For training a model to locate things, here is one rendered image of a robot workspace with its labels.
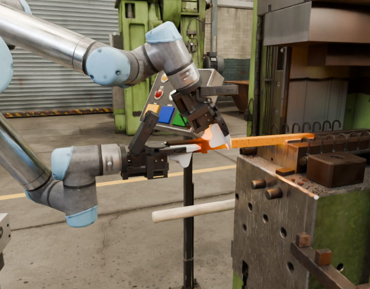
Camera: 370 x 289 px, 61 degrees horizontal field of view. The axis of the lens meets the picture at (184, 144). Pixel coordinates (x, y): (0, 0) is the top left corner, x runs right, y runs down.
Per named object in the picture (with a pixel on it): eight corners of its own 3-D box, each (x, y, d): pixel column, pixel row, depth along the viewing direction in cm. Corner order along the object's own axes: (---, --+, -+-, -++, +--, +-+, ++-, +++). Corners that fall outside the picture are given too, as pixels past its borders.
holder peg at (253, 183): (253, 191, 90) (254, 182, 90) (249, 187, 93) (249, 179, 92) (266, 189, 92) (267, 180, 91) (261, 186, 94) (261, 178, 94)
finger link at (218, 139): (215, 159, 85) (199, 131, 82) (233, 147, 86) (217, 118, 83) (220, 161, 82) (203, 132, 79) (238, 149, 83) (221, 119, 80)
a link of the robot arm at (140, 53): (96, 62, 72) (135, 39, 69) (115, 63, 83) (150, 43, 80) (111, 93, 73) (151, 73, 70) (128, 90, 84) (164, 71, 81)
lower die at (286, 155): (296, 174, 88) (298, 144, 85) (256, 155, 106) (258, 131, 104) (402, 159, 101) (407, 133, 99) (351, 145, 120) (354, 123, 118)
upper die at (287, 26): (307, 40, 79) (311, 0, 77) (263, 46, 97) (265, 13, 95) (422, 45, 93) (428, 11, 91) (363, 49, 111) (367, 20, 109)
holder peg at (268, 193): (269, 201, 83) (270, 192, 83) (264, 197, 86) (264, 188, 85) (282, 199, 85) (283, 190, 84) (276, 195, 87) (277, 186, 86)
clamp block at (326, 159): (328, 188, 76) (331, 163, 75) (304, 178, 84) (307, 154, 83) (365, 183, 80) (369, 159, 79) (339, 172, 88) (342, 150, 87)
